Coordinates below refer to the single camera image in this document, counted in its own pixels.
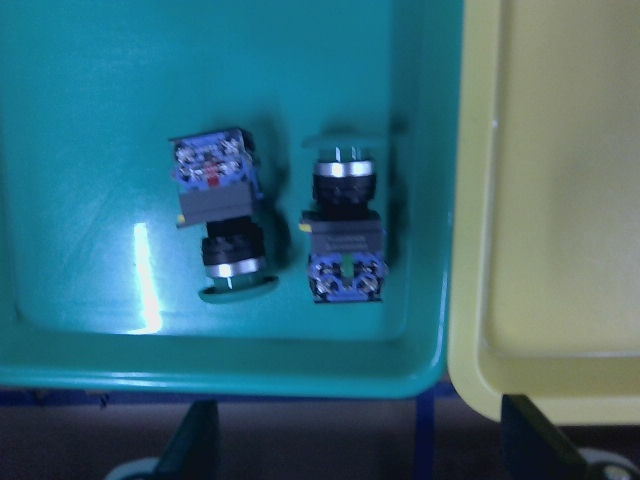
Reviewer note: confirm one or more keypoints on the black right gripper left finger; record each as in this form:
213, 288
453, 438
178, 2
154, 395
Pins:
192, 453

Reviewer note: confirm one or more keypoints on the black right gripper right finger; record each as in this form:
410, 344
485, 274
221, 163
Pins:
534, 448

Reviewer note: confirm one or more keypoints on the green push button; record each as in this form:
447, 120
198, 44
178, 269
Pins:
217, 174
346, 261

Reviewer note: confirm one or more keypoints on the green plastic tray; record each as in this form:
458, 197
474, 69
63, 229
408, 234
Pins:
99, 287

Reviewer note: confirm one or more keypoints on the yellow plastic tray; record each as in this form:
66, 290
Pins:
545, 274

